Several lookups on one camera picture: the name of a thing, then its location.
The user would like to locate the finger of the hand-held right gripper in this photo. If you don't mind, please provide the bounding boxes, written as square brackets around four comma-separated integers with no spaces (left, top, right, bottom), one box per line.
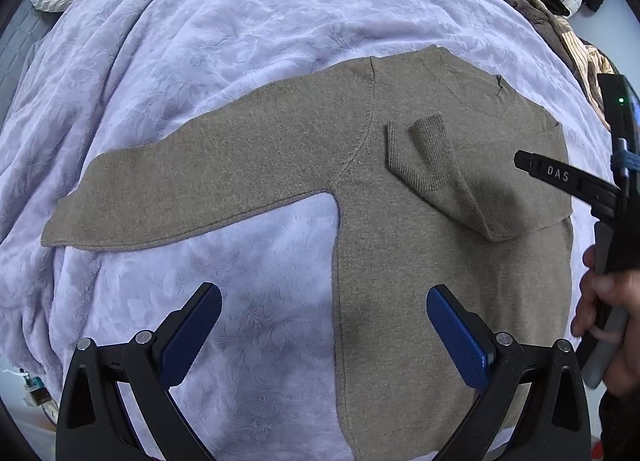
[514,150,621,205]

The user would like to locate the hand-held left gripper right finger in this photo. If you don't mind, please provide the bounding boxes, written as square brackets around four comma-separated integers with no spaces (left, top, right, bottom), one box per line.
[426,284,603,461]

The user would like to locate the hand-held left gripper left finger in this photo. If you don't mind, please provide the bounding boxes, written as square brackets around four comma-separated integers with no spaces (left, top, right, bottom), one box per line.
[56,282,223,461]

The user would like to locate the olive brown knit sweater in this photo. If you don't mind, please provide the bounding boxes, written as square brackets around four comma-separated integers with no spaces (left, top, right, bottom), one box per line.
[41,45,575,461]

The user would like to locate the person's right forearm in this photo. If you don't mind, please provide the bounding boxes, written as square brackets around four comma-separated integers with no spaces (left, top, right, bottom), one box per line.
[597,388,640,461]

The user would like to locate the person's right hand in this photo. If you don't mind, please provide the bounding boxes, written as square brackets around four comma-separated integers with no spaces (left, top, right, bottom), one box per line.
[571,243,640,399]

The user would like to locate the cream striped cloth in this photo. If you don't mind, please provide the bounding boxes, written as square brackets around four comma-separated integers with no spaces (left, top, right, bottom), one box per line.
[450,0,617,114]

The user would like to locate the small teal object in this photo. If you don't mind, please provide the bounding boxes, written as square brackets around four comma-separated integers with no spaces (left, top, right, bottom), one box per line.
[20,370,51,407]

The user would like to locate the lavender fleece blanket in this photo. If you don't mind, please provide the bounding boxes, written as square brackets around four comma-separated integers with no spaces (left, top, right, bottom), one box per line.
[0,0,616,461]

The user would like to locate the grey quilted headboard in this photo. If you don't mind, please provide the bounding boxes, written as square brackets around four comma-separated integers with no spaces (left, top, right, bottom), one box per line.
[0,3,53,106]

